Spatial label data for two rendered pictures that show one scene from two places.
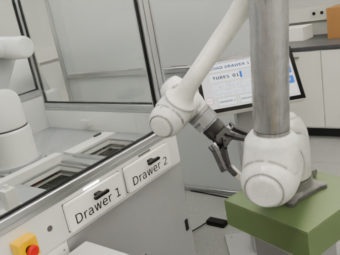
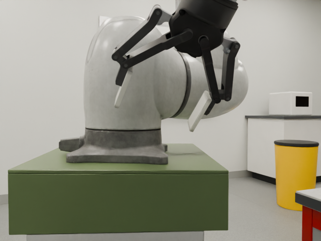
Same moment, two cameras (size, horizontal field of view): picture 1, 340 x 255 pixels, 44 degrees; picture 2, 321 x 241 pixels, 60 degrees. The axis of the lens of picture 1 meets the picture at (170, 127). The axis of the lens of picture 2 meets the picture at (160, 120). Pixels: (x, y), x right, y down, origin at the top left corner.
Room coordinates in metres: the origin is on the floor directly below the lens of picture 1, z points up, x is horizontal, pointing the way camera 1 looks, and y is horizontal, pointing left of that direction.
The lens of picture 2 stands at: (1.75, -0.01, 0.95)
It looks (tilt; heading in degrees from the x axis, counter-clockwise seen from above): 2 degrees down; 210
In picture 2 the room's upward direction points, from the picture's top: straight up
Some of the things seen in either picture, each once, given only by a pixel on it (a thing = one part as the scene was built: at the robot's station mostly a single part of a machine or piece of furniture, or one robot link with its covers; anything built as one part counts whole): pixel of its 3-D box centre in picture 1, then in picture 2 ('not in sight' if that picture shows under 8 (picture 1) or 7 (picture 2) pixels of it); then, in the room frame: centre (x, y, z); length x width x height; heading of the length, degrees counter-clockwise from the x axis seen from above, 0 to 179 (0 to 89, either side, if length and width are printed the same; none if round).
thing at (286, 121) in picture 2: not in sight; (294, 136); (-2.61, -0.37, 0.61); 1.15 x 0.72 x 1.22; 143
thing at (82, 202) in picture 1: (96, 200); not in sight; (1.46, 0.32, 0.87); 0.29 x 0.02 x 0.11; 140
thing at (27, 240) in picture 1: (26, 248); not in sight; (1.20, 0.52, 0.88); 0.07 x 0.05 x 0.07; 140
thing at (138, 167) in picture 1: (148, 166); not in sight; (1.71, 0.12, 0.87); 0.29 x 0.02 x 0.11; 140
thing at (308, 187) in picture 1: (292, 179); (113, 141); (1.31, -0.38, 0.89); 0.22 x 0.18 x 0.06; 119
